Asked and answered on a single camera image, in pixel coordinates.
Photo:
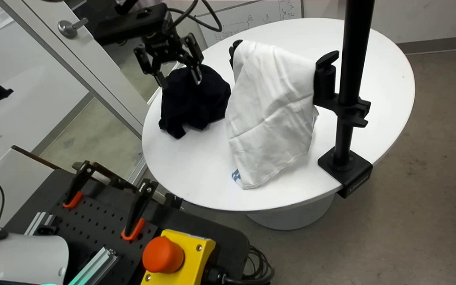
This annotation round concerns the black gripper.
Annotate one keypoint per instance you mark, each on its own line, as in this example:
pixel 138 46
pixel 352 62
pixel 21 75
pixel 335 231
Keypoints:
pixel 165 41

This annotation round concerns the silver aluminium extrusion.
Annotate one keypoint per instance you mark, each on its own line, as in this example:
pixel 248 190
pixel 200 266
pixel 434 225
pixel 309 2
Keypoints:
pixel 94 269
pixel 39 223

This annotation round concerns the yellow emergency stop red button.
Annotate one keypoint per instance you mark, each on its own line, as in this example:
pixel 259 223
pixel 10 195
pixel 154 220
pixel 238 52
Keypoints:
pixel 186 263

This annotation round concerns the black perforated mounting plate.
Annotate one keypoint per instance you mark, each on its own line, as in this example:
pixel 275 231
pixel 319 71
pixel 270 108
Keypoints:
pixel 102 227

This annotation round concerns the black t-shirt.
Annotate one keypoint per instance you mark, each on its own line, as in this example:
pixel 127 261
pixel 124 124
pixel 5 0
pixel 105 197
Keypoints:
pixel 197 103

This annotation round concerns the low framed scribbled whiteboard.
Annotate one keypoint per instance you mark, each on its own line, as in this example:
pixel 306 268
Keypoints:
pixel 249 13

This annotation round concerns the white towel blue stripes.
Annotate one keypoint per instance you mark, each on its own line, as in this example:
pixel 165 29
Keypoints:
pixel 270 116

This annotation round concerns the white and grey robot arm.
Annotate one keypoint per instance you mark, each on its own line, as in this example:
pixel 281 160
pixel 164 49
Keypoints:
pixel 23 258

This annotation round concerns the white desk wooden edge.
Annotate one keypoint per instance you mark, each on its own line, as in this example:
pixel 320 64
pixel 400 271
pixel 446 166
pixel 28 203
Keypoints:
pixel 7 190

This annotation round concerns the silver door knob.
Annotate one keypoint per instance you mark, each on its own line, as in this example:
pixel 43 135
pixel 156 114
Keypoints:
pixel 70 27

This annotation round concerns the black clamp-on hanging stand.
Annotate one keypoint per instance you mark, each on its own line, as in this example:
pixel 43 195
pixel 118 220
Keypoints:
pixel 352 52

